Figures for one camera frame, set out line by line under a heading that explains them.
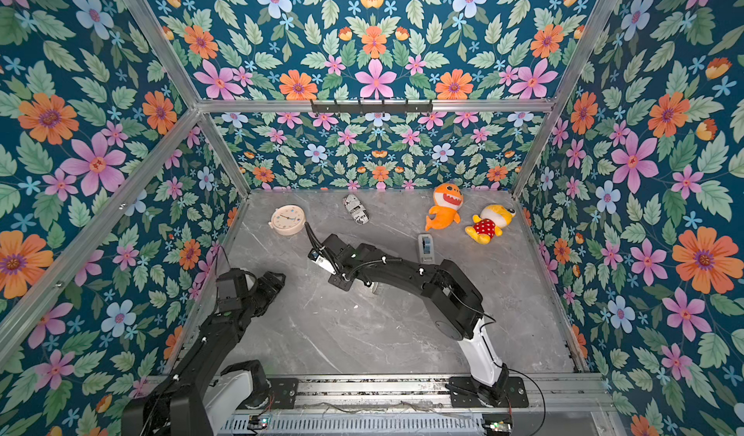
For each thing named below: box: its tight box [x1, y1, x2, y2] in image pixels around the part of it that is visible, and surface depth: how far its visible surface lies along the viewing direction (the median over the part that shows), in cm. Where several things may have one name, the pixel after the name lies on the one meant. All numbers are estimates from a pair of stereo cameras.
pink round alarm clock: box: [268, 203, 307, 237], surface depth 110 cm
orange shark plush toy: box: [424, 183, 465, 232], surface depth 110 cm
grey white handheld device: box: [418, 233, 435, 265], surface depth 100 cm
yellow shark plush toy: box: [465, 204, 517, 246], surface depth 104 cm
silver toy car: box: [342, 193, 371, 225], surface depth 113 cm
